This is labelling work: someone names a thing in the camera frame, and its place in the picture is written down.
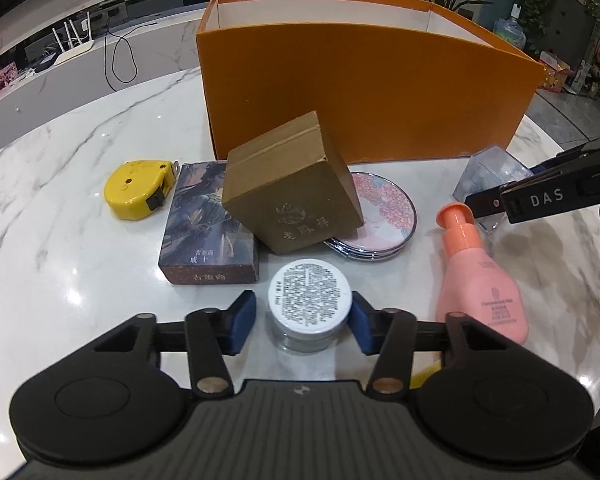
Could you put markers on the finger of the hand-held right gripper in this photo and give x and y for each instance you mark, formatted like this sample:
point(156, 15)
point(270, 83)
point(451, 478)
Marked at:
point(580, 157)
point(482, 205)

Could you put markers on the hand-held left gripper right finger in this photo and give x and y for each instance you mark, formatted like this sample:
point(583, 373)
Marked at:
point(360, 325)

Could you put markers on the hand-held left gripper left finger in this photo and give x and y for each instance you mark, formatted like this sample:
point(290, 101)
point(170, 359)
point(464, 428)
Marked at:
point(245, 322)

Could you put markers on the clear plastic box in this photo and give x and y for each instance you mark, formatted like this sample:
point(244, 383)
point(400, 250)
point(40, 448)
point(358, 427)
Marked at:
point(490, 170)

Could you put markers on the white lid glass jar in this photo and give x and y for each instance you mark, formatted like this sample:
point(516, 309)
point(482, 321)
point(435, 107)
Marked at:
point(307, 295)

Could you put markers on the pink pump bottle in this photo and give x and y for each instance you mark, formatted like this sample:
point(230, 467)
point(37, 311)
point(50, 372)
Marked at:
point(480, 285)

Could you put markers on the round pink floral compact mirror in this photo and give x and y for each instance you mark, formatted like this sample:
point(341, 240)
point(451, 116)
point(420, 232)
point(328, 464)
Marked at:
point(390, 215)

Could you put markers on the figure print card box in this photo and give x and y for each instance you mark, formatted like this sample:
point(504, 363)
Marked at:
point(200, 230)

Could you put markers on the golden brown square box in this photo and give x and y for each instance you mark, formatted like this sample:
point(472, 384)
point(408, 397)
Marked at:
point(290, 185)

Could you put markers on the large orange cardboard box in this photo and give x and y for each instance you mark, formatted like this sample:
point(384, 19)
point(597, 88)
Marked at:
point(380, 85)

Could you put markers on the small orange cardboard box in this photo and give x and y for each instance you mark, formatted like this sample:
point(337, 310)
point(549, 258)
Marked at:
point(555, 70)

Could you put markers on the blue water jug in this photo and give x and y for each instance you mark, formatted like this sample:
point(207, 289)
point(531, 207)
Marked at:
point(511, 32)

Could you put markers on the yellow tape measure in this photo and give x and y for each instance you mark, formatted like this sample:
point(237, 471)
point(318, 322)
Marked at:
point(130, 190)

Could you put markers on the long white marble bench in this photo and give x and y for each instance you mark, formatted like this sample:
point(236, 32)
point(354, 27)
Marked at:
point(155, 55)

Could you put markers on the white router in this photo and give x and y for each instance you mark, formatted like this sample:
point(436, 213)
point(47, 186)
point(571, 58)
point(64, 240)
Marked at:
point(75, 50)

